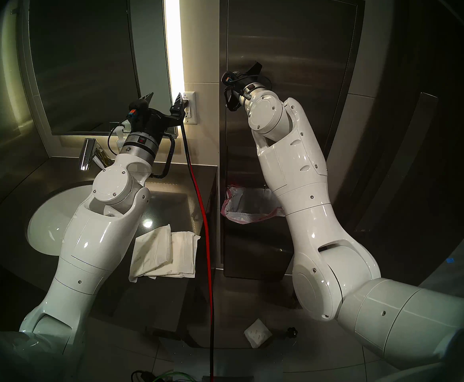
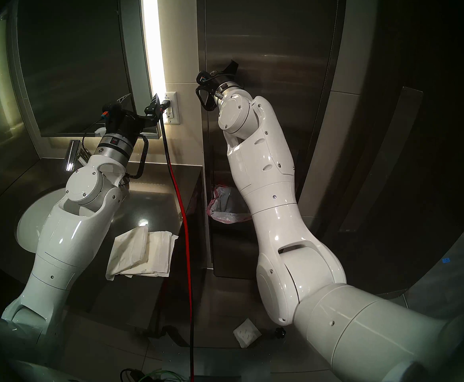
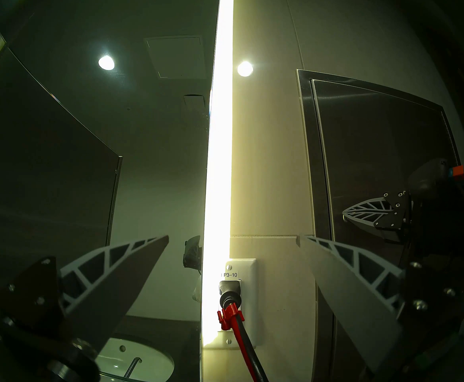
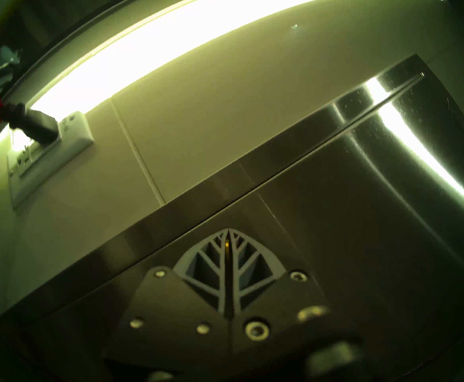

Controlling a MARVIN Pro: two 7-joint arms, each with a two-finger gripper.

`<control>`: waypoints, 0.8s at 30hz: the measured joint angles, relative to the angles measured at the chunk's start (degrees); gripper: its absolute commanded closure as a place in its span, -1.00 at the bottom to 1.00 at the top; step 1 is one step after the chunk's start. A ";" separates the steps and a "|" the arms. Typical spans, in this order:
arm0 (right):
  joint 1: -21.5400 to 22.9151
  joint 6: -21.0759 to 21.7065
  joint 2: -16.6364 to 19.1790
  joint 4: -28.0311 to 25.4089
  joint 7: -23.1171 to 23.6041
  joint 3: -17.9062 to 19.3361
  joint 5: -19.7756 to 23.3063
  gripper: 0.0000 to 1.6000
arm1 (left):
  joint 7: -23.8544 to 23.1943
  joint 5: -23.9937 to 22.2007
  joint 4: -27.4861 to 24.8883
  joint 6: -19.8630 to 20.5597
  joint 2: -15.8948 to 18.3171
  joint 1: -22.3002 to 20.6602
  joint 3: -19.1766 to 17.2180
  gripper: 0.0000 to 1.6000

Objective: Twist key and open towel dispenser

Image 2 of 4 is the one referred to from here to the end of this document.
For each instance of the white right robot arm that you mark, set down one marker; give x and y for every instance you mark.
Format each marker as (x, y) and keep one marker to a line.
(271, 186)

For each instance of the stainless towel dispenser door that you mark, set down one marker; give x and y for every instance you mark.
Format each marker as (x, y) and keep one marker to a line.
(287, 35)

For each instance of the stainless dispenser cabinet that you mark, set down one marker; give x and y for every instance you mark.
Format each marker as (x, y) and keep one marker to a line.
(201, 154)

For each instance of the black knob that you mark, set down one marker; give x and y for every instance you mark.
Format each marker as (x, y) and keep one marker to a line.
(280, 333)

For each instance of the white sink basin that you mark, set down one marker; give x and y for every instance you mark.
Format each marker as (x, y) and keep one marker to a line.
(29, 226)

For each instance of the wall mirror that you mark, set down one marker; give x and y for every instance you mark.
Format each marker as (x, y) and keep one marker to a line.
(73, 67)

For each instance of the pink trash bag liner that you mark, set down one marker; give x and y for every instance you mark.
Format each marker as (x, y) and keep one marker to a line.
(226, 208)

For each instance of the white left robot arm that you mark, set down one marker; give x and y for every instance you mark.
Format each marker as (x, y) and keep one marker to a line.
(75, 242)

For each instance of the white wall outlet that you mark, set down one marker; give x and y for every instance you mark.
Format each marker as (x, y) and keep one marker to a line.
(173, 116)

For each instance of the vertical light strip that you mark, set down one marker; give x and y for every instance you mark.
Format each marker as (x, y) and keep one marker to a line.
(152, 39)

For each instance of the white paper towel pack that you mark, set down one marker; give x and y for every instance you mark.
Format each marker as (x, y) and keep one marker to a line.
(160, 254)
(126, 252)

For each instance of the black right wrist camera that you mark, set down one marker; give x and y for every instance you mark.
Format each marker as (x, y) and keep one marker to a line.
(203, 78)

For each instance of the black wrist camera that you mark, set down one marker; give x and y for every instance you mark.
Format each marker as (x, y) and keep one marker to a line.
(203, 78)
(110, 110)

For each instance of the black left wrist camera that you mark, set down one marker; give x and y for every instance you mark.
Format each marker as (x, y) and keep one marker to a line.
(110, 110)

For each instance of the chrome faucet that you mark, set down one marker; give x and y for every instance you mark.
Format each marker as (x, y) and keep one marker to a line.
(72, 156)

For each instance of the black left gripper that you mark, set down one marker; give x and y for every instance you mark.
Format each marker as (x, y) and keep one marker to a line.
(128, 123)

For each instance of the stainless trash bin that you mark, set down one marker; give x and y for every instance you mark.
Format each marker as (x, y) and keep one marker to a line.
(228, 250)

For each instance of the dark stall partition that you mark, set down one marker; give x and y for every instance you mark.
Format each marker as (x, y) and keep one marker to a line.
(395, 146)

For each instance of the folded white paper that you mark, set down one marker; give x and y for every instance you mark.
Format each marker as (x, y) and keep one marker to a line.
(248, 333)

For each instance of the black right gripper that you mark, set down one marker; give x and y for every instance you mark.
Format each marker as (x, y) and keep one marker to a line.
(222, 78)

